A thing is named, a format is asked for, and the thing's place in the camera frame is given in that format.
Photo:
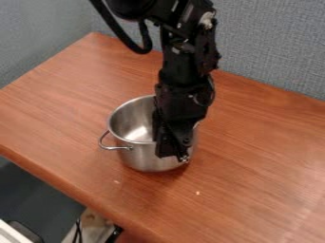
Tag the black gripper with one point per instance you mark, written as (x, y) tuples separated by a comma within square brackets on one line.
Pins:
[(181, 107)]

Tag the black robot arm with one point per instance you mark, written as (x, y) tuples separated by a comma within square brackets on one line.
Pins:
[(187, 28)]

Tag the white object bottom left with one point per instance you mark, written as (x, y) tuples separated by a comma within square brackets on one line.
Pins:
[(13, 232)]

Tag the table leg bracket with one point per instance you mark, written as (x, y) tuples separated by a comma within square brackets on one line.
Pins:
[(92, 229)]

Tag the stainless steel pot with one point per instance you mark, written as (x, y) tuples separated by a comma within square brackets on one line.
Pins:
[(130, 137)]

